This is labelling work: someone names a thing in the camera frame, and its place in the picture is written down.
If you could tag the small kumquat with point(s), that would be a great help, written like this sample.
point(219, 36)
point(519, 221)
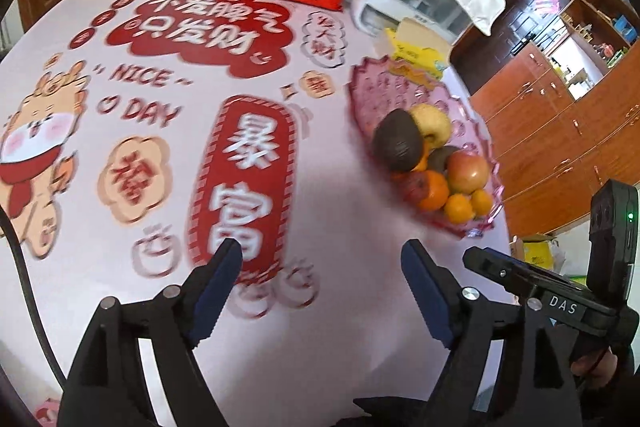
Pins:
point(482, 202)

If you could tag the yellow pear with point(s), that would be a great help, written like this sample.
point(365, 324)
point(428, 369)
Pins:
point(435, 122)

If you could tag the yellow tissue pack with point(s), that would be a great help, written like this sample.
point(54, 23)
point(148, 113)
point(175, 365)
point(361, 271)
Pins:
point(415, 52)

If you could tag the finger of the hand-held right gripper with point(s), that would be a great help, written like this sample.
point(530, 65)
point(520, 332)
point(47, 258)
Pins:
point(500, 267)

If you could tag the cardboard box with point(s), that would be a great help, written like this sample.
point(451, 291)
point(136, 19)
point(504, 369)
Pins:
point(537, 252)

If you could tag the pink plastic fruit bowl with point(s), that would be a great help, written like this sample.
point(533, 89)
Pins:
point(370, 97)

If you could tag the pink printed tablecloth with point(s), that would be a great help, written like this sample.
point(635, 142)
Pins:
point(340, 187)

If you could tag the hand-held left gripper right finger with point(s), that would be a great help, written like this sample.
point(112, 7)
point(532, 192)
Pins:
point(430, 297)

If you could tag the wooden wall cabinets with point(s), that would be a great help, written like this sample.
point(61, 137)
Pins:
point(540, 127)

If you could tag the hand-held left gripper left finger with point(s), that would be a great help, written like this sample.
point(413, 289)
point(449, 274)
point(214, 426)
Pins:
point(220, 292)

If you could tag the dark avocado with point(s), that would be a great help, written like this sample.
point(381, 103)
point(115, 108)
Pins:
point(397, 142)

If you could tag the dark wooden door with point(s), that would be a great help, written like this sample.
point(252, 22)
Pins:
point(520, 22)

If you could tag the person's right hand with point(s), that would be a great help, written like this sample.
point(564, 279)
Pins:
point(597, 372)

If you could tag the red apple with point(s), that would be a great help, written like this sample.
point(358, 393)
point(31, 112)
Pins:
point(467, 172)

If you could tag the mandarin orange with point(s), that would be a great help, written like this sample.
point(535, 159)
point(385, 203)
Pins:
point(421, 164)
point(435, 192)
point(457, 208)

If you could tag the red date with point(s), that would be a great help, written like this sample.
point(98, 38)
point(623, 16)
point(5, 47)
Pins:
point(412, 187)

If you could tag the overripe dark banana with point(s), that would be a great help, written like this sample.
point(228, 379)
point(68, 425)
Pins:
point(442, 159)

